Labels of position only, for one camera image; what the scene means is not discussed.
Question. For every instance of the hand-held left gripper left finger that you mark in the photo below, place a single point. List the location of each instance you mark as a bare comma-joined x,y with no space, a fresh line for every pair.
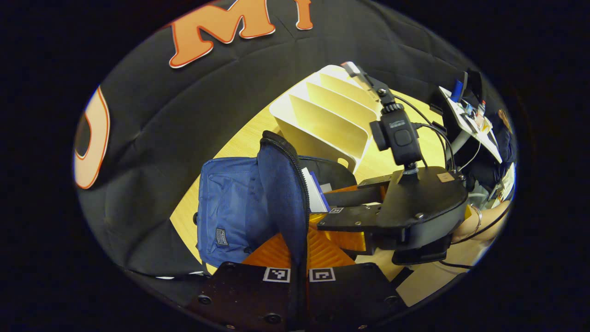
239,290

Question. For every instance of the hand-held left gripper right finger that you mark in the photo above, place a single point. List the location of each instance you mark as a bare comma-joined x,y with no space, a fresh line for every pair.
350,290

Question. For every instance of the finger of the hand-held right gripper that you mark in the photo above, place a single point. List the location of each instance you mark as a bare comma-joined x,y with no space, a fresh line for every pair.
355,196
355,217

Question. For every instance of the white bookshelf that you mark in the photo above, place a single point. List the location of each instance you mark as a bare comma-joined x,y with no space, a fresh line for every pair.
322,124

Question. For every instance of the blue schoolbag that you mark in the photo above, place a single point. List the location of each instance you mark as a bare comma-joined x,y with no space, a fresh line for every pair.
235,203

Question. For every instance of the black round table grommet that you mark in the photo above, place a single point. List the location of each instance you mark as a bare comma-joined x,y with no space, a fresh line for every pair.
196,217

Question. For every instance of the white desk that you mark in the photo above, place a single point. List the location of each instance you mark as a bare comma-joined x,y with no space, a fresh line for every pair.
474,124

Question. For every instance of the blue cylinder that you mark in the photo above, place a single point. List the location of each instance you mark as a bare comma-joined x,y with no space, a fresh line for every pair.
457,91

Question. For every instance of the black monitor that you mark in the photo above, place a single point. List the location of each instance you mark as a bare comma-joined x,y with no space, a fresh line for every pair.
474,85

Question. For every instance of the black backdrop cloth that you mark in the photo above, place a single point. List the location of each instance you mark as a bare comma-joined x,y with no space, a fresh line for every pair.
161,129

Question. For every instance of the black table edge bracket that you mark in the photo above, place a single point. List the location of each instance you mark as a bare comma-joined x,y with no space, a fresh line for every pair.
438,109
439,127

